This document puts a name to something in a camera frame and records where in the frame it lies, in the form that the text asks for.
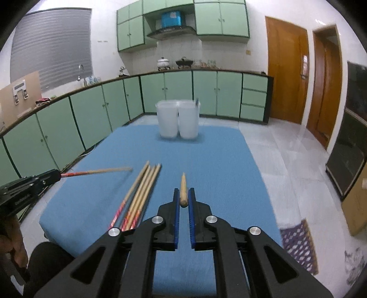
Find plain bamboo chopstick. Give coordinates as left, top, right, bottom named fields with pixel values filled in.
left=180, top=173, right=189, bottom=208

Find bamboo chopstick red pattern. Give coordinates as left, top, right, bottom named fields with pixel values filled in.
left=121, top=166, right=156, bottom=231

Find light wooden chopstick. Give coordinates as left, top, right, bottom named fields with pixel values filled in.
left=109, top=161, right=149, bottom=228

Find bamboo chopstick red end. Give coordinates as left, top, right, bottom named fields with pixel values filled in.
left=61, top=167, right=133, bottom=178

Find bamboo chopstick orange band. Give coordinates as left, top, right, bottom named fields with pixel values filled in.
left=121, top=165, right=152, bottom=232

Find green lower kitchen cabinets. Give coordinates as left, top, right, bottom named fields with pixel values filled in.
left=1, top=69, right=274, bottom=184

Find chrome kitchen faucet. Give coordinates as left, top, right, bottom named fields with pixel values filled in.
left=77, top=64, right=86, bottom=87

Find person's left hand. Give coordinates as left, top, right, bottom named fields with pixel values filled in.
left=1, top=215, right=29, bottom=268

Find blue table cloth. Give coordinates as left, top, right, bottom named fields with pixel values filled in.
left=39, top=123, right=283, bottom=298

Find patterned floor mat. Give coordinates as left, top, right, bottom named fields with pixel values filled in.
left=280, top=218, right=318, bottom=276

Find white double utensil holder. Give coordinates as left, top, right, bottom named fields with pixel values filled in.
left=156, top=100, right=200, bottom=140

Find cardboard box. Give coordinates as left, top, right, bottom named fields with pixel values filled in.
left=342, top=165, right=367, bottom=236

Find metal kettle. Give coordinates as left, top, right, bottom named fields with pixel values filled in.
left=119, top=66, right=129, bottom=77

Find grey window blind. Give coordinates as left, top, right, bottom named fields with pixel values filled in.
left=10, top=8, right=93, bottom=91

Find white cooking pot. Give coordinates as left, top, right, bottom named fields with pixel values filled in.
left=157, top=57, right=170, bottom=71

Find black cabinet at right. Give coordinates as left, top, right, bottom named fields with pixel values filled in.
left=326, top=62, right=366, bottom=201

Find black wok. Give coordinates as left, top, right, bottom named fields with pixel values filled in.
left=175, top=57, right=193, bottom=69

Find black range hood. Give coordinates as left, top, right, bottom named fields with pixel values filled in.
left=147, top=25, right=197, bottom=40

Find brown wooden door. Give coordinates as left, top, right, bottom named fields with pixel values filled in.
left=266, top=17, right=309, bottom=124

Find blue box on hood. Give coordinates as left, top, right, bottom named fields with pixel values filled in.
left=161, top=11, right=184, bottom=28

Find green upper cabinets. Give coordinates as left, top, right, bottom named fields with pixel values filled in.
left=116, top=1, right=250, bottom=52

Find cardboard board with bracket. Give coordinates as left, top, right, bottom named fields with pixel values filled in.
left=1, top=71, right=42, bottom=129

